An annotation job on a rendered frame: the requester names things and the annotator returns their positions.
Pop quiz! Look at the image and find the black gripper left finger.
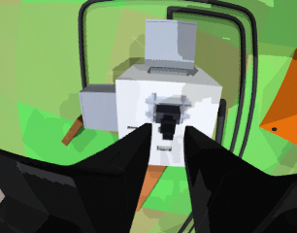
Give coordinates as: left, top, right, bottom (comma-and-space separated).
0, 123, 152, 233

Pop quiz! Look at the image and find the brown rectangular bar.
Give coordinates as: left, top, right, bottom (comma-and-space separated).
60, 114, 83, 145

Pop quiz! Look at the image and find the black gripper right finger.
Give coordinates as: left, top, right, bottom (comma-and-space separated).
182, 125, 297, 233

